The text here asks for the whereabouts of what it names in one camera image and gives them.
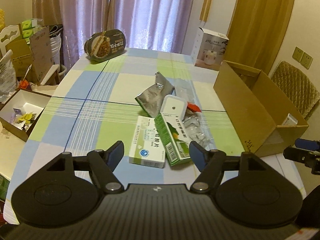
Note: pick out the long white medicine box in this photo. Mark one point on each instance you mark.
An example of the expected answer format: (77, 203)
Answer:
(290, 120)

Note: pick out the orange scissors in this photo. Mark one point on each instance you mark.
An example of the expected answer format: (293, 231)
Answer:
(24, 84)

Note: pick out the white chair back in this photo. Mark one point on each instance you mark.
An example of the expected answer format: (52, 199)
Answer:
(9, 34)

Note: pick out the white humidifier box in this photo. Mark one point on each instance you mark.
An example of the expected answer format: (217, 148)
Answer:
(209, 49)

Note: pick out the wooden wall bracket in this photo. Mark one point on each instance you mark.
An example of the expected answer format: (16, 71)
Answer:
(205, 10)

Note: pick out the green tissue packs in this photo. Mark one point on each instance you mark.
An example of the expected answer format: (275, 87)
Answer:
(31, 26)

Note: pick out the white green tablet box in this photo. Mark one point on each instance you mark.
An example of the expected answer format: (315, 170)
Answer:
(146, 147)

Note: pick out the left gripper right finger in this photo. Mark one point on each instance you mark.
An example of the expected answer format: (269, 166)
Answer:
(199, 155)

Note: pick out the brown cardboard box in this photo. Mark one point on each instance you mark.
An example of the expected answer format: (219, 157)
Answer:
(257, 107)

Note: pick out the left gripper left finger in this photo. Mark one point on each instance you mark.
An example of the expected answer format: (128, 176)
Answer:
(114, 155)

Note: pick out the clear plastic hook package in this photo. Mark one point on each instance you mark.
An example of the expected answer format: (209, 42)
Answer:
(198, 131)

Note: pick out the silver crumpled bag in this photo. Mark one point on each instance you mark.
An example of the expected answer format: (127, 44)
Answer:
(8, 83)

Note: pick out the brown paper bag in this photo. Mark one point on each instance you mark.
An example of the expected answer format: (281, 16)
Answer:
(40, 46)

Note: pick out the red snack packet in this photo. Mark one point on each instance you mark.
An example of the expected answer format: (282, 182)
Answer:
(193, 107)

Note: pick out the silver foil pouch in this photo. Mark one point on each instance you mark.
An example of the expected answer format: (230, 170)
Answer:
(152, 98)

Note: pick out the green white spray box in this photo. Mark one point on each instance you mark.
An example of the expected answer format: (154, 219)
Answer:
(174, 138)

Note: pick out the quilted gold chair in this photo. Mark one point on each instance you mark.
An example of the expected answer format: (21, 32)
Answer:
(297, 87)

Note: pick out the wooden door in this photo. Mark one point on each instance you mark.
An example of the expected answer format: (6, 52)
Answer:
(256, 32)

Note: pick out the purple curtain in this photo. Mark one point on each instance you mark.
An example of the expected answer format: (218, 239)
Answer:
(147, 24)

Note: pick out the open shallow cardboard tray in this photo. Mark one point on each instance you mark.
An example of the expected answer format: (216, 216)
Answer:
(21, 112)

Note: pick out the white square night light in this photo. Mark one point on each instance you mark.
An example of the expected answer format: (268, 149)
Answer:
(174, 105)

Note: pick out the dark oval food container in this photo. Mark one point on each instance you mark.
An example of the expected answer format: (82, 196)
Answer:
(105, 45)

